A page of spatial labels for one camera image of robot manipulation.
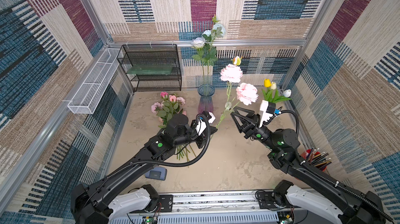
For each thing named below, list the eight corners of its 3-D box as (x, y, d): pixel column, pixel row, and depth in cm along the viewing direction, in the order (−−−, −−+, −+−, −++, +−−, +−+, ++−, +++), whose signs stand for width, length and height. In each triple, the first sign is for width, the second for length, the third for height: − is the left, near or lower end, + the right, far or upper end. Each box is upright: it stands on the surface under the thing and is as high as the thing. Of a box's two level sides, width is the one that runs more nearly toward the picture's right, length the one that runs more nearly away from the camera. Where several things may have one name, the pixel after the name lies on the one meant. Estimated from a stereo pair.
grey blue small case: (146, 180, 83) (144, 178, 80) (148, 169, 86) (146, 166, 84) (166, 180, 82) (165, 178, 80) (167, 169, 86) (166, 166, 84)
